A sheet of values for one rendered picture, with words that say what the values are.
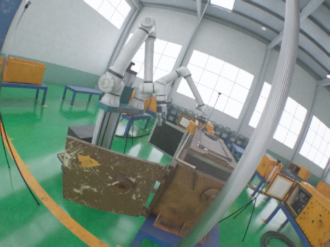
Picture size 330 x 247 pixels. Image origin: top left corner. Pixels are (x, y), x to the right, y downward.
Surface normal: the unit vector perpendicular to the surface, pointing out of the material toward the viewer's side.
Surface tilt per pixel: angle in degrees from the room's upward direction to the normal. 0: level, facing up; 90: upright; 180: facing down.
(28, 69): 90
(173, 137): 90
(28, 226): 0
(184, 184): 90
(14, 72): 90
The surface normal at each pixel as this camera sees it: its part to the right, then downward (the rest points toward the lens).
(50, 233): 0.38, -0.91
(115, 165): 0.22, 0.29
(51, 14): 0.89, 0.41
